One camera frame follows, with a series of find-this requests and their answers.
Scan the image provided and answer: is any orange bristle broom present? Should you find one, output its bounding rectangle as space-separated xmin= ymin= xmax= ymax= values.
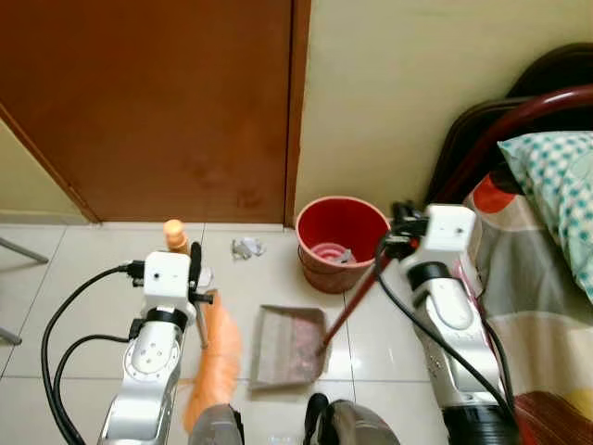
xmin=164 ymin=220 xmax=245 ymax=433

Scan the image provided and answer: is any grey dustpan with red handle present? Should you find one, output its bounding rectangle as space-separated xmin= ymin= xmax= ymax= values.
xmin=248 ymin=248 xmax=401 ymax=390

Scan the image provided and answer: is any crumpled white paper ball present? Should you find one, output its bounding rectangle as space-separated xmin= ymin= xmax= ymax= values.
xmin=231 ymin=236 xmax=268 ymax=261

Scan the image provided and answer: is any pink plastic item in bucket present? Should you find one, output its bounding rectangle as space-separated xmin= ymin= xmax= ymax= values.
xmin=309 ymin=242 xmax=355 ymax=271

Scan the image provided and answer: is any red plastic bucket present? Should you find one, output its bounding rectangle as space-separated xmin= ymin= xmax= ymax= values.
xmin=295 ymin=196 xmax=393 ymax=295

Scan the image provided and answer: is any grey left robot leg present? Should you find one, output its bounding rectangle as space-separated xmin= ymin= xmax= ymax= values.
xmin=188 ymin=403 xmax=246 ymax=445

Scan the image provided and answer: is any grey robot leg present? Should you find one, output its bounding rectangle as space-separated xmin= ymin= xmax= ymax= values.
xmin=188 ymin=403 xmax=246 ymax=445
xmin=304 ymin=393 xmax=401 ymax=445

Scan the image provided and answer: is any colourful patterned bed blanket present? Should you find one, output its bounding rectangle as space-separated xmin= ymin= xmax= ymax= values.
xmin=461 ymin=169 xmax=593 ymax=445

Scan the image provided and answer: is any teal checked pillow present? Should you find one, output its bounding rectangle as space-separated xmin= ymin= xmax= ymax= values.
xmin=498 ymin=130 xmax=593 ymax=299

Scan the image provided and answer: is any brown wooden door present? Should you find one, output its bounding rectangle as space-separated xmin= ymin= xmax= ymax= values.
xmin=0 ymin=0 xmax=312 ymax=224

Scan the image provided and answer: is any grey right robot leg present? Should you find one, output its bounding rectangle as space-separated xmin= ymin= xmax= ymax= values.
xmin=304 ymin=393 xmax=401 ymax=445

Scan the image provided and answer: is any dark bed headboard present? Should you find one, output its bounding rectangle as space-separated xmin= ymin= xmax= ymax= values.
xmin=435 ymin=44 xmax=593 ymax=207

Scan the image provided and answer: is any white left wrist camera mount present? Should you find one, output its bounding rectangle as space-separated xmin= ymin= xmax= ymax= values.
xmin=141 ymin=250 xmax=196 ymax=300

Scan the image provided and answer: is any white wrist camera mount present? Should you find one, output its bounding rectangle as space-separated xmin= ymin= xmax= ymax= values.
xmin=141 ymin=250 xmax=196 ymax=300
xmin=421 ymin=204 xmax=479 ymax=271

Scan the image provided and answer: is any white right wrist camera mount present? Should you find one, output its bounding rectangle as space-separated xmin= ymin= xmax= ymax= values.
xmin=421 ymin=204 xmax=479 ymax=271

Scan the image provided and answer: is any pink bed side rail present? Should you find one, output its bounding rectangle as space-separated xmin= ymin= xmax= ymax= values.
xmin=460 ymin=264 xmax=522 ymax=409

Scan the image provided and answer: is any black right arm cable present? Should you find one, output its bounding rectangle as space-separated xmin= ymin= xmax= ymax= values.
xmin=373 ymin=234 xmax=518 ymax=423

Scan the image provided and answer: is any dark red curved bed rail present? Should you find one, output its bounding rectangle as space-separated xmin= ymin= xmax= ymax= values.
xmin=432 ymin=83 xmax=593 ymax=210

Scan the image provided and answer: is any long black left arm cable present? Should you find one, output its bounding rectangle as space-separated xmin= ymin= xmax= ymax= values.
xmin=40 ymin=264 xmax=147 ymax=445

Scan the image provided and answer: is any short black left arm cable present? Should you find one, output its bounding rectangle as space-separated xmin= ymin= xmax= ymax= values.
xmin=52 ymin=334 xmax=140 ymax=444

